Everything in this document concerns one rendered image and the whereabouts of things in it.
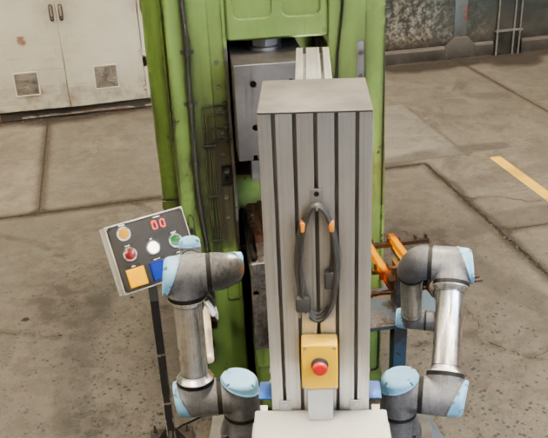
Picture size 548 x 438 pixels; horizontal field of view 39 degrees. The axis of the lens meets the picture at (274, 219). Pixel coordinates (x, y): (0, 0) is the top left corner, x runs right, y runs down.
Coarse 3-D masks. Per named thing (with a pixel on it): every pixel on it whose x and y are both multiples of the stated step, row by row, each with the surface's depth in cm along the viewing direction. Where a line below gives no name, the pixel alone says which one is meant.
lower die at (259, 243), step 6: (252, 204) 374; (258, 204) 371; (252, 210) 367; (258, 210) 366; (258, 216) 361; (252, 222) 356; (258, 222) 356; (252, 228) 351; (258, 228) 351; (252, 234) 355; (258, 240) 340; (258, 246) 338; (258, 252) 340
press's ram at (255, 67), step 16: (240, 48) 328; (288, 48) 324; (240, 64) 304; (256, 64) 304; (272, 64) 304; (288, 64) 305; (240, 80) 305; (256, 80) 306; (240, 96) 308; (256, 96) 309; (240, 112) 311; (256, 112) 312; (240, 128) 314; (256, 128) 315; (240, 144) 317; (256, 144) 318; (240, 160) 320
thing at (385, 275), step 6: (372, 246) 328; (372, 252) 324; (372, 258) 321; (378, 258) 319; (378, 264) 314; (384, 264) 314; (378, 270) 314; (384, 270) 308; (390, 270) 308; (384, 276) 308; (390, 276) 303; (384, 282) 307; (390, 282) 302; (390, 288) 303
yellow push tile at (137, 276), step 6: (126, 270) 308; (132, 270) 309; (138, 270) 310; (144, 270) 311; (132, 276) 309; (138, 276) 310; (144, 276) 311; (132, 282) 308; (138, 282) 309; (144, 282) 311; (132, 288) 308
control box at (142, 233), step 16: (176, 208) 322; (128, 224) 312; (144, 224) 315; (160, 224) 317; (176, 224) 321; (112, 240) 308; (128, 240) 311; (144, 240) 314; (160, 240) 317; (112, 256) 307; (144, 256) 313; (160, 256) 316; (112, 272) 313; (128, 288) 308; (144, 288) 311
